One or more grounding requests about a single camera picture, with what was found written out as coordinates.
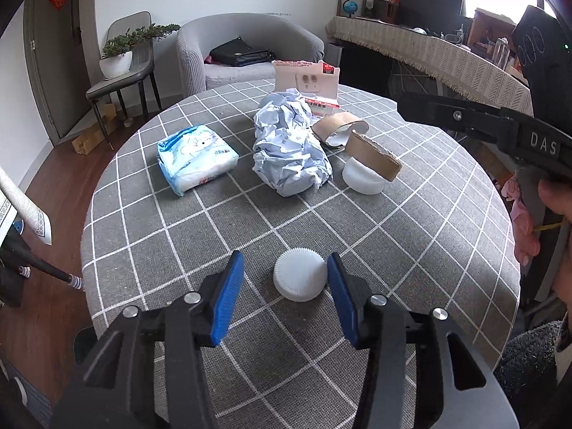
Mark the blue white tissue pack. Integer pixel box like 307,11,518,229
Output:
156,124,239,197

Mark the beige fringed desk cloth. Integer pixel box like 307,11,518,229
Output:
325,15,535,118

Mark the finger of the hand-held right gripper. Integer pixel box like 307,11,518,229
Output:
397,92,516,146

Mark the person's right hand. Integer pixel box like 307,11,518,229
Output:
513,178,572,266

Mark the cardboard box on floor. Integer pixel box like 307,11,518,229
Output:
72,103,119,156

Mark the grey door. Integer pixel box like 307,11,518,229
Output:
22,0,97,146

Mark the black monitor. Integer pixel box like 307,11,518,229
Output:
399,0,464,28

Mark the grey dining chair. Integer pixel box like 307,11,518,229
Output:
85,11,162,151

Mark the round table with checked cloth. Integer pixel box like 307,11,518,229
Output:
80,78,523,429

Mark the wooden shelf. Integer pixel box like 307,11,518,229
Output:
471,8,520,55

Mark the wooden box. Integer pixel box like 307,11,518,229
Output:
373,0,399,23

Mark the brown cardboard tape roll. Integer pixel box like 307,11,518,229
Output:
347,130,403,183

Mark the crumpled pale blue paper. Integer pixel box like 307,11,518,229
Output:
252,88,332,198

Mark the grey armchair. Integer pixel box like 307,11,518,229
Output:
176,13,325,97

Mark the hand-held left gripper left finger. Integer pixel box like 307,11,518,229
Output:
49,250,246,429

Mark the black handbag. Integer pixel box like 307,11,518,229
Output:
208,36,278,68

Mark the cardboard packaging with red label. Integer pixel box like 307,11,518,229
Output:
272,59,341,113

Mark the clear bottle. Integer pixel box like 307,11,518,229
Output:
493,36,511,66

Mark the potted plant in white pot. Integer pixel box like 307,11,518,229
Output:
99,23,182,80

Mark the white patterned cloth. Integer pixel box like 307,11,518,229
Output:
0,166,55,247

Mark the black pole with striped ends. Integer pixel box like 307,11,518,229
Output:
17,250,87,292

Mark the brown cardboard roll white lining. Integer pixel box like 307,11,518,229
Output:
311,113,371,151

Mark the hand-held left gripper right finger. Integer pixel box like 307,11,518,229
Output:
326,252,521,429

